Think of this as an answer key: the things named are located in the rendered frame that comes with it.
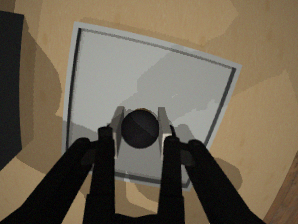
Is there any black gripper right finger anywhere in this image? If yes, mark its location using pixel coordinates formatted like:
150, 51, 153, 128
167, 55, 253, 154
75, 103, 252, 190
156, 107, 266, 224

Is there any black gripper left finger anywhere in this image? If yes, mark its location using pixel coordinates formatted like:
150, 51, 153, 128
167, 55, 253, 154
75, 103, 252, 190
0, 106, 124, 224

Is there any black ball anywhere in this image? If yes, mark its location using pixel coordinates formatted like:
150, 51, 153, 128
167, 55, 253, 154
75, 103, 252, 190
121, 110, 159, 149

